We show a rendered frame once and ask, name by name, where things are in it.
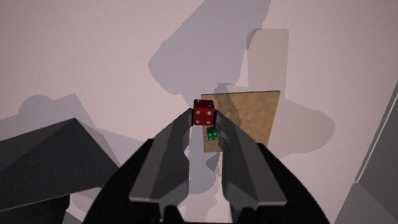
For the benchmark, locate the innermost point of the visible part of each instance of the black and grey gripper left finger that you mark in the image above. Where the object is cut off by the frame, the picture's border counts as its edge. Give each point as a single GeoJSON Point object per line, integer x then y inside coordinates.
{"type": "Point", "coordinates": [155, 176]}

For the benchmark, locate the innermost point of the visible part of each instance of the tan mat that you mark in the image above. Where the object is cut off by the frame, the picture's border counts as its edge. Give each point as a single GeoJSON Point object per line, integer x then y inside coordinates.
{"type": "Point", "coordinates": [253, 112]}

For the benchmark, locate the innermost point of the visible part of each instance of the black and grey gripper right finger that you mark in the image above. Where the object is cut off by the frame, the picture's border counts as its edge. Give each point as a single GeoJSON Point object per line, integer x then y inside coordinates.
{"type": "Point", "coordinates": [254, 177]}

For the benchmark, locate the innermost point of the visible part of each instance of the dark red die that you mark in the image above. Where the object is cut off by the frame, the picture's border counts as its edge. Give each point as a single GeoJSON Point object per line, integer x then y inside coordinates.
{"type": "Point", "coordinates": [203, 112]}

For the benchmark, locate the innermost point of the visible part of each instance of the green die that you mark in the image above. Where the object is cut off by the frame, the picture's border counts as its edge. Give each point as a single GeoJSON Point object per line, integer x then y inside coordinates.
{"type": "Point", "coordinates": [212, 133]}

